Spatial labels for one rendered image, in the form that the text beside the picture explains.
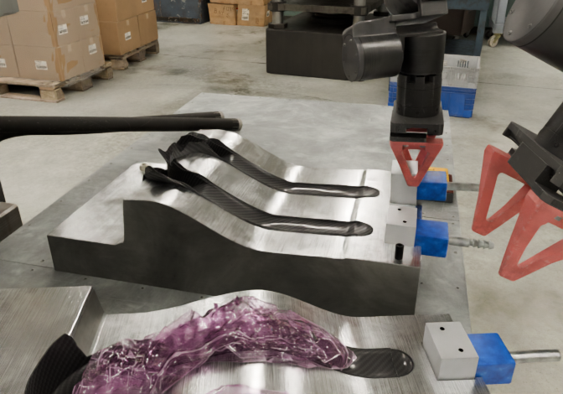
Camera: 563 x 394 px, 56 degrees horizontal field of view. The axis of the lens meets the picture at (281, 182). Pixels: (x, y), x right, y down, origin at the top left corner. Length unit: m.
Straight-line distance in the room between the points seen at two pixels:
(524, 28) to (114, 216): 0.60
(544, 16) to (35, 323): 0.49
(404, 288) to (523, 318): 1.46
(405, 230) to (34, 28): 4.08
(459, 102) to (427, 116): 3.26
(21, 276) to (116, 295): 0.15
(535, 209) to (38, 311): 0.45
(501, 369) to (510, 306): 1.56
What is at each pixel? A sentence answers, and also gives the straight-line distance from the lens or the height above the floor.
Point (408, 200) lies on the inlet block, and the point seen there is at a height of 0.90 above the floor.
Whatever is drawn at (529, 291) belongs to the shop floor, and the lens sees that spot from 2.24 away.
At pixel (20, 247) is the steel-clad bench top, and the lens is 0.91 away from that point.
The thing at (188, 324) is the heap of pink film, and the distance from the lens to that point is 0.52.
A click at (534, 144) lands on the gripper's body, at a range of 0.45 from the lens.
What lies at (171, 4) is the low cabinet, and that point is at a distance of 7.85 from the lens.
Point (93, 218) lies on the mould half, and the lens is 0.82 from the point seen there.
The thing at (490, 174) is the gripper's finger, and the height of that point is 1.05.
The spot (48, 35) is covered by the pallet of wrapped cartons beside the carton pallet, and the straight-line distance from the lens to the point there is 4.49.
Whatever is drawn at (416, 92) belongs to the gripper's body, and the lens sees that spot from 0.70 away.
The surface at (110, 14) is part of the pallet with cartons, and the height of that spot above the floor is 0.51.
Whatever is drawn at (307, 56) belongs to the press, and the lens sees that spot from 4.83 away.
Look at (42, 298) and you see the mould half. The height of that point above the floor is 0.91.
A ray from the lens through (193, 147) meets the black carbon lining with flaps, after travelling 0.80.
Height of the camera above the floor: 1.24
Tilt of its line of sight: 26 degrees down
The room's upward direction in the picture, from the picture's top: straight up
